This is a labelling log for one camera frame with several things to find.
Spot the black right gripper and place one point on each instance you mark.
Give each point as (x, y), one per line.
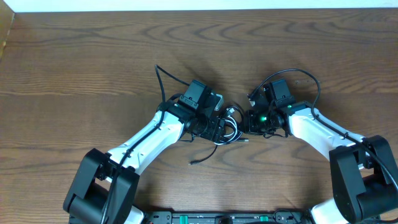
(250, 124)

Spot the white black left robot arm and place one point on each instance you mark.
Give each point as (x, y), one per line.
(105, 184)

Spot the brown wooden side panel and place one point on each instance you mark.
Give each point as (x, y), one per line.
(6, 20)

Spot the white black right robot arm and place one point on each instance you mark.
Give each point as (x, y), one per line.
(363, 170)

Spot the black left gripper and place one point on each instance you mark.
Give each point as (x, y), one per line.
(216, 131)

